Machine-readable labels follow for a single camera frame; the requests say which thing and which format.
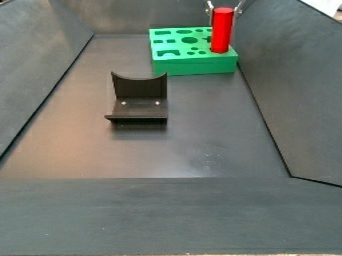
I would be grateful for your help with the red hexagonal prism block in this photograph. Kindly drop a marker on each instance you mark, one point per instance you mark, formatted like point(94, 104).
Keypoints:
point(221, 27)

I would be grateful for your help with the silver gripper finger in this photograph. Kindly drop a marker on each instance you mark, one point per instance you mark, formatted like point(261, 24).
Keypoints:
point(237, 8)
point(208, 9)

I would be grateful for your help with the black curved holder stand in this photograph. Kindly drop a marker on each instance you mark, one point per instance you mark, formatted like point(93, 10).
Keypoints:
point(140, 98)

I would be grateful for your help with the green foam shape-sorter block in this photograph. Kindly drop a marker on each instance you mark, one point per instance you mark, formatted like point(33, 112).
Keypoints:
point(180, 52)

